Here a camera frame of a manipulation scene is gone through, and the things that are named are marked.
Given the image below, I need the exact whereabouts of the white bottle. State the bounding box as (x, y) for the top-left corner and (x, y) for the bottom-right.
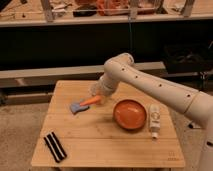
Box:
(149, 104), (160, 139)

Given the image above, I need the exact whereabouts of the wooden table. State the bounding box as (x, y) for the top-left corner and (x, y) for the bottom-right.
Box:
(31, 80), (185, 168)

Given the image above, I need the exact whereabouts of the blue sponge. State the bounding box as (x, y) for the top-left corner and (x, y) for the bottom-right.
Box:
(70, 102), (89, 114)

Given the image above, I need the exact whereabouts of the orange ceramic bowl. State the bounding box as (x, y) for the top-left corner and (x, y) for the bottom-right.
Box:
(113, 99), (147, 130)

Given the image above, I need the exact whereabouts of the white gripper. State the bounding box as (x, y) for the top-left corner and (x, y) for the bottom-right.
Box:
(97, 80), (114, 104)

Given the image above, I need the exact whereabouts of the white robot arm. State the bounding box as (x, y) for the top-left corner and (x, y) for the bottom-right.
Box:
(92, 53), (213, 171)

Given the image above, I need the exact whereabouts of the metal shelf rail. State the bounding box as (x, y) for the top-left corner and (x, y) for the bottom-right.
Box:
(0, 61), (168, 89)

